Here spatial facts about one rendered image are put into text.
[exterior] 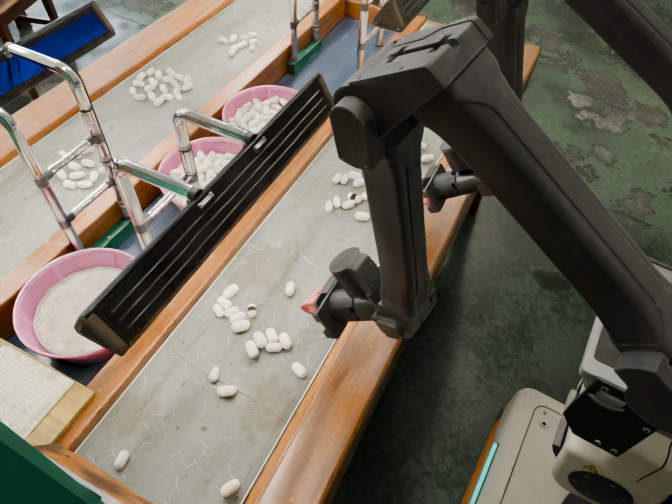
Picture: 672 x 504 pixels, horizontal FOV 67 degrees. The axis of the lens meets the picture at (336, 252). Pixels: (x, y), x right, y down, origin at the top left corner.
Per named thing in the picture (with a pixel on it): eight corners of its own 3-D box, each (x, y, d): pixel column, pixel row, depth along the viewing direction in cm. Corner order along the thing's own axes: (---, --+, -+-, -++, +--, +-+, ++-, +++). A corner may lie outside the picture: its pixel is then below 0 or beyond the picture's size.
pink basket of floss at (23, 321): (158, 263, 122) (148, 237, 115) (166, 362, 106) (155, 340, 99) (37, 285, 117) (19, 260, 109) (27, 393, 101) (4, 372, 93)
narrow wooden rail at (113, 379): (422, 43, 195) (427, 15, 186) (64, 500, 91) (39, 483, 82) (409, 39, 196) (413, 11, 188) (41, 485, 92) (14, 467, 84)
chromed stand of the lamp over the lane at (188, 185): (280, 284, 120) (269, 129, 85) (232, 352, 108) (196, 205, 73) (213, 253, 124) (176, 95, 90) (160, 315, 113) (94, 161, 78)
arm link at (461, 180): (489, 194, 105) (496, 178, 109) (474, 167, 102) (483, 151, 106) (459, 201, 110) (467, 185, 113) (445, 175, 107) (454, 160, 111)
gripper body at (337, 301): (308, 315, 85) (340, 313, 80) (336, 272, 91) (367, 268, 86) (330, 340, 88) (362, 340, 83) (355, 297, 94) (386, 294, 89)
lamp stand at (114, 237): (144, 222, 130) (84, 61, 95) (86, 279, 118) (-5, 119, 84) (86, 196, 135) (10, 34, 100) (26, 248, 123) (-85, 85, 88)
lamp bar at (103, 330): (336, 110, 103) (338, 78, 97) (122, 359, 67) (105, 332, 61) (301, 98, 105) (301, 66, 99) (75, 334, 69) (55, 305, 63)
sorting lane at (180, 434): (504, 49, 182) (506, 43, 181) (197, 587, 78) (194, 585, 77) (425, 27, 190) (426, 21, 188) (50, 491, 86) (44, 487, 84)
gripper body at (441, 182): (418, 192, 111) (448, 184, 105) (434, 164, 117) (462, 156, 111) (432, 214, 113) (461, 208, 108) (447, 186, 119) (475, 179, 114)
